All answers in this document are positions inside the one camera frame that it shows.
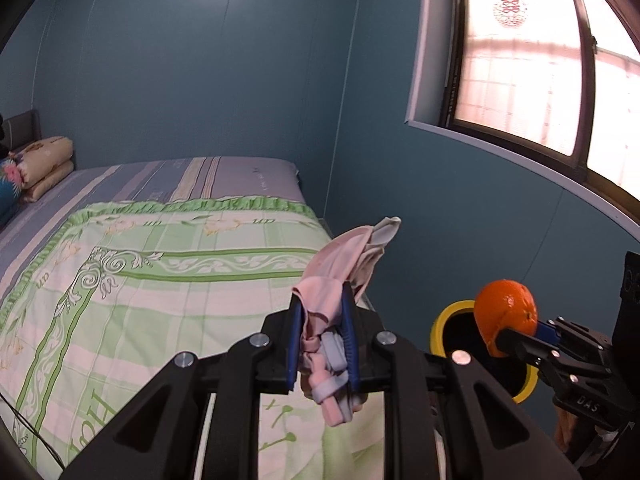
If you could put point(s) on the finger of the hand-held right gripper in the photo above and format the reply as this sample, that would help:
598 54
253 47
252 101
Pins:
525 345
580 345

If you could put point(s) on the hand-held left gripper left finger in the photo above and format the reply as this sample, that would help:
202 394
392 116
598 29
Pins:
294 350

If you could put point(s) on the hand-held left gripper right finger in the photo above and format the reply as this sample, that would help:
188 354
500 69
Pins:
351 355

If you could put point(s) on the orange peel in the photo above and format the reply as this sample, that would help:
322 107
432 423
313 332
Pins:
505 305

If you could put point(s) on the yellow rimmed trash bin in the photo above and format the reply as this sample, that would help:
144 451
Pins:
442 325

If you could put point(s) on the pink cloth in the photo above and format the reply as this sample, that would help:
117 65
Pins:
340 260

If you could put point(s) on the person's right hand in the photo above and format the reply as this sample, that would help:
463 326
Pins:
565 427

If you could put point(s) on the bed with green quilt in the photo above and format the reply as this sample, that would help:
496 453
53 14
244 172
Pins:
150 310

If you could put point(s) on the striped bed sheet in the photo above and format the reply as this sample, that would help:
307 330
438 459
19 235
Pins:
175 175

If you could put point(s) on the brown framed window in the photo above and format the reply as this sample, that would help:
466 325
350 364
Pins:
520 85

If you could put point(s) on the beige folded blanket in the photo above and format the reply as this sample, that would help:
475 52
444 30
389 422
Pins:
45 160

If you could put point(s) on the blue floral folded quilt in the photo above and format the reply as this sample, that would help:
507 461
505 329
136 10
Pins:
9 185

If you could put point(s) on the red window decal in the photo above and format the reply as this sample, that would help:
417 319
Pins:
510 10

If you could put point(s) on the grey bed headboard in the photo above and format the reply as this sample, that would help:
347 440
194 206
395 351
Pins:
25 127

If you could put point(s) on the black clothes pile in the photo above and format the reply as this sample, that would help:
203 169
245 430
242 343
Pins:
2 135

